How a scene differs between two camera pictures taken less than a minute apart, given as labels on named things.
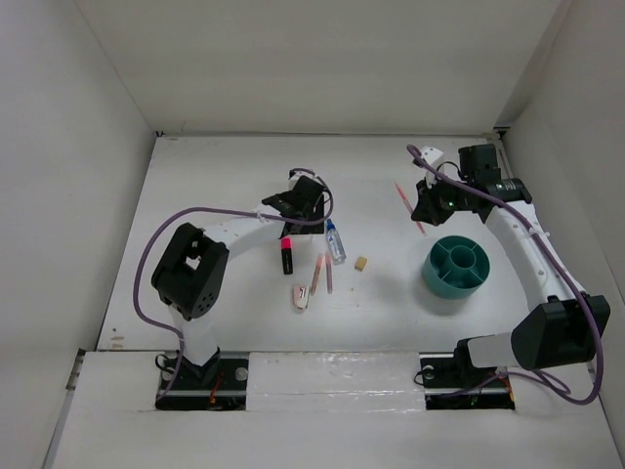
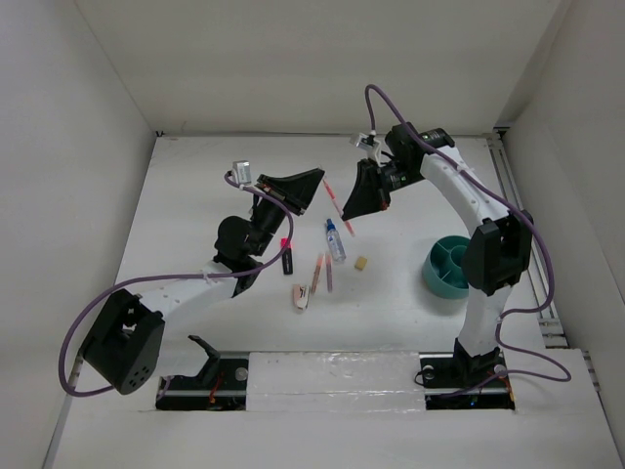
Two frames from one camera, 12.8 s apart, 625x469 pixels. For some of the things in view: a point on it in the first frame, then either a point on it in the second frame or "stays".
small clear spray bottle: [337, 250] stays
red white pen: [409, 207] → [339, 208]
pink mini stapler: [300, 297] stays
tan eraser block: [360, 263] stays
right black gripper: [427, 209] → [371, 192]
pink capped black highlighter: [286, 252] stays
